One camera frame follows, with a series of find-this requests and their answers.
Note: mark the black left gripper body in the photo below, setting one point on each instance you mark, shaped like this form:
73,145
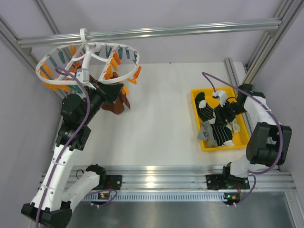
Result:
102,96

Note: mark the beige sock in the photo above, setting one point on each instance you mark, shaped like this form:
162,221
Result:
234,126

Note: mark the aluminium top crossbar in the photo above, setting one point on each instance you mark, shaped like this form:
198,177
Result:
271,24

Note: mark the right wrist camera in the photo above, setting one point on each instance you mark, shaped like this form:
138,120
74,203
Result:
221,96

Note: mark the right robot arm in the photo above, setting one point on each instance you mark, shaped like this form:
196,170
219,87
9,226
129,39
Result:
268,144

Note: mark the grey sock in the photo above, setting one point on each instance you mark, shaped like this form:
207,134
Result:
206,131

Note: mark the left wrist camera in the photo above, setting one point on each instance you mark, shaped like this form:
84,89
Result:
83,75

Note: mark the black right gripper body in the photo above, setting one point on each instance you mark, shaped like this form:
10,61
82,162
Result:
233,109

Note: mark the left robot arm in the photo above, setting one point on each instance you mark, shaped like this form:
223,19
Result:
54,203

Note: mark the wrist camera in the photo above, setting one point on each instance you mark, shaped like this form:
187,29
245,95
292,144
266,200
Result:
221,96
83,75

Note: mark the yellow plastic tray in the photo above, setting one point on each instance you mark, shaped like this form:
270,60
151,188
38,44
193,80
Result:
240,139

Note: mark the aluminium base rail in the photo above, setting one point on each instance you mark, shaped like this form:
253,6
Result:
189,178

